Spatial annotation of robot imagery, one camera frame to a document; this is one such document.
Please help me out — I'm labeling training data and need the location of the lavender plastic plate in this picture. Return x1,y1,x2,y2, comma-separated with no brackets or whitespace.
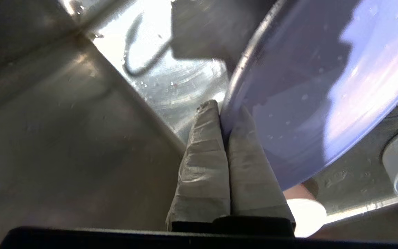
220,0,398,191

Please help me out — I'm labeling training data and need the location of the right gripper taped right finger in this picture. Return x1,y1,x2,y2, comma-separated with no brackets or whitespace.
227,105,296,226

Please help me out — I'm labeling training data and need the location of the small pale pink cup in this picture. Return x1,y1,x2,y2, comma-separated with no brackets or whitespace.
284,183,327,238

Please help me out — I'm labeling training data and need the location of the stainless steel sink basin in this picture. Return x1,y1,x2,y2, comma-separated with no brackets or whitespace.
0,0,398,242

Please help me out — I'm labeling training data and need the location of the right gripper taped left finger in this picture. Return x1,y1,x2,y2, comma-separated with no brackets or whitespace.
166,100,231,231

